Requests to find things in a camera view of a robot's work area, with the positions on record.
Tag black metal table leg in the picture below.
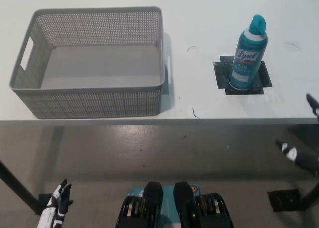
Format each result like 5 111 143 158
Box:
0 160 40 215

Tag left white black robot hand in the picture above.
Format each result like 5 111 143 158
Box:
37 179 74 228

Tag grey perforated plastic basket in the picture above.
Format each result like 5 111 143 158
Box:
9 6 171 119

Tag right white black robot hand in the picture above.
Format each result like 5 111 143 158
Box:
275 93 319 176

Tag teal Lysol air spray can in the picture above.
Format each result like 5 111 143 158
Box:
228 14 269 91

